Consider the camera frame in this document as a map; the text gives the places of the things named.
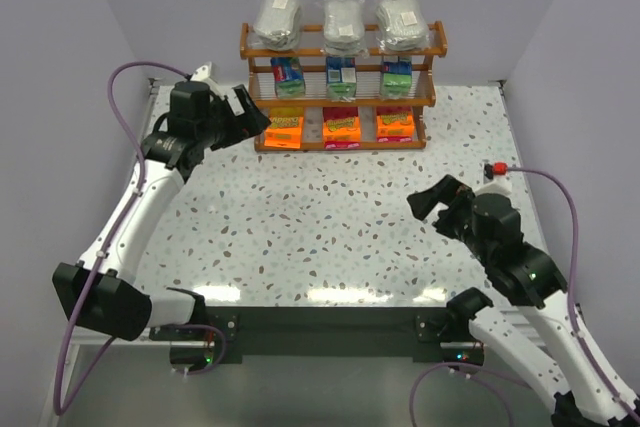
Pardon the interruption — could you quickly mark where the right aluminium rail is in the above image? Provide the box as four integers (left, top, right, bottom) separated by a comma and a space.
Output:
498, 306, 548, 351

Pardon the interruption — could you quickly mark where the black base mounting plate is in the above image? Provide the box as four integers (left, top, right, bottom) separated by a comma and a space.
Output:
149, 306, 485, 368

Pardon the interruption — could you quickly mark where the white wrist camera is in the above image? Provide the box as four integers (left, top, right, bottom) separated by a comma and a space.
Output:
474, 162, 513, 197
190, 62, 224, 98

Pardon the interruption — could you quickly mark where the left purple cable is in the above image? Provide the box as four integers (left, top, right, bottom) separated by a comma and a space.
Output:
52, 61, 229, 417

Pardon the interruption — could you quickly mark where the silver scourer pack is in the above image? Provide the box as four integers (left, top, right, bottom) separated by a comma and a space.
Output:
252, 0, 302, 52
375, 0, 431, 52
322, 0, 368, 57

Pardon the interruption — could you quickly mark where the orange Scrub Daddy box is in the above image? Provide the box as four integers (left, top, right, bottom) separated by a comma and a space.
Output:
264, 107, 304, 150

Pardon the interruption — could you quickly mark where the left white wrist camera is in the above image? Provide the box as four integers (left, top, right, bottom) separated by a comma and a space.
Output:
190, 62, 224, 98

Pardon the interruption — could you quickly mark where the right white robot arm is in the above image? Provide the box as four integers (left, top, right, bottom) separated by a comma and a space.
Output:
407, 174, 639, 426

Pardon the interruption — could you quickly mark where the blue green colourful sponge pack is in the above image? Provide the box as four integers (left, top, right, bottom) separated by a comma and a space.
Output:
270, 57, 306, 99

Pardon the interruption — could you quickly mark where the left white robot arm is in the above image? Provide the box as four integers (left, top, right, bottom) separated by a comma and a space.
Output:
52, 80, 270, 341

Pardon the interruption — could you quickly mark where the purple cable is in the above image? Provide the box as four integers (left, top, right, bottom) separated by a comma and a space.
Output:
408, 166, 640, 427
52, 61, 229, 417

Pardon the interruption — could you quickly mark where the orange pink Scrub Mommy box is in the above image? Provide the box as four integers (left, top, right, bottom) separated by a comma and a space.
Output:
376, 106, 415, 142

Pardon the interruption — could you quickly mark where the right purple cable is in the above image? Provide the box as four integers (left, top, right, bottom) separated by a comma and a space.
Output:
408, 166, 640, 427

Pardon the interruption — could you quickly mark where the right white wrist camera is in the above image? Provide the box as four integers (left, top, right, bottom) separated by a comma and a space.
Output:
474, 162, 513, 197

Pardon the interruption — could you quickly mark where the orange Scrub Mommy box back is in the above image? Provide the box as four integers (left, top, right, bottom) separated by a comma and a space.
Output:
322, 107, 362, 150

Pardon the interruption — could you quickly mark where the wooden three-tier shelf rack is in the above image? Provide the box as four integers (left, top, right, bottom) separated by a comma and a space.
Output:
240, 21, 448, 152

